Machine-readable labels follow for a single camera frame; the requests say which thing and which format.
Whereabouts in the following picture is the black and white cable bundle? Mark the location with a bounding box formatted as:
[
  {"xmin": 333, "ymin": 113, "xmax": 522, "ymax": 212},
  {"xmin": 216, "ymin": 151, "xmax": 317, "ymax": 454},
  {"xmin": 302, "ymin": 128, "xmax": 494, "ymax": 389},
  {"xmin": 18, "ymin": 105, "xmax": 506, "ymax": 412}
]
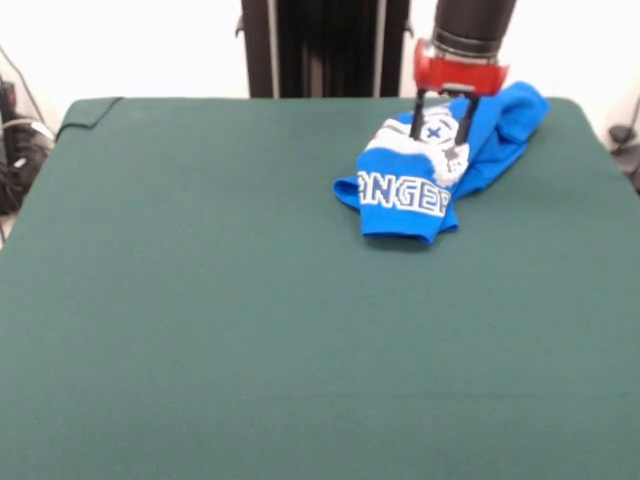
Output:
[{"xmin": 0, "ymin": 44, "xmax": 56, "ymax": 246}]

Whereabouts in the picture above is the dark green table cloth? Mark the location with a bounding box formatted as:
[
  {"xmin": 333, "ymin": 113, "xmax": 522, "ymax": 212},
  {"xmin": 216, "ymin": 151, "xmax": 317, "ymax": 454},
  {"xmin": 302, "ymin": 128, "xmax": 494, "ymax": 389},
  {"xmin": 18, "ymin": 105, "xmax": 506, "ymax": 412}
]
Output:
[{"xmin": 0, "ymin": 95, "xmax": 640, "ymax": 480}]

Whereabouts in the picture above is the black cable plug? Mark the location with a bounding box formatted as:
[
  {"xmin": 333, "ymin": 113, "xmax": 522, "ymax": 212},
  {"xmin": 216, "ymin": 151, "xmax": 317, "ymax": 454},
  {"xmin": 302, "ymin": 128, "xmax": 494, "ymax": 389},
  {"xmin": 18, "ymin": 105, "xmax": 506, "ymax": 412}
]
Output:
[{"xmin": 607, "ymin": 94, "xmax": 640, "ymax": 196}]

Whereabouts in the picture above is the blue printed T-shirt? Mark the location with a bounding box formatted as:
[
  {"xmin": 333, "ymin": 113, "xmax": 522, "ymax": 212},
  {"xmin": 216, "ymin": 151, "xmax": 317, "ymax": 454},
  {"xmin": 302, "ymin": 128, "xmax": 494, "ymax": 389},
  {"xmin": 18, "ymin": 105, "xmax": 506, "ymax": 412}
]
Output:
[{"xmin": 332, "ymin": 80, "xmax": 551, "ymax": 246}]

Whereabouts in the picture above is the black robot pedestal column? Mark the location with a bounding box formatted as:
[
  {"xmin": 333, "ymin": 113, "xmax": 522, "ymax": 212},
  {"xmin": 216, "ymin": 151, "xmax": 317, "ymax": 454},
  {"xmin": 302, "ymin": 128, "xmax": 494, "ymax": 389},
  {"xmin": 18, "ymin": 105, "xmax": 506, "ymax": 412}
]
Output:
[{"xmin": 234, "ymin": 0, "xmax": 417, "ymax": 99}]

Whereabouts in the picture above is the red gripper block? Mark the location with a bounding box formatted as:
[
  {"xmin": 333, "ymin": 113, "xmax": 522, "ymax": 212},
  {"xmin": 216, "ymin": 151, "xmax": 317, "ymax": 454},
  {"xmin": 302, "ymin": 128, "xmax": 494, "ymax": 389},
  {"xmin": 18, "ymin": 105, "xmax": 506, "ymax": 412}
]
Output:
[{"xmin": 408, "ymin": 38, "xmax": 512, "ymax": 151}]

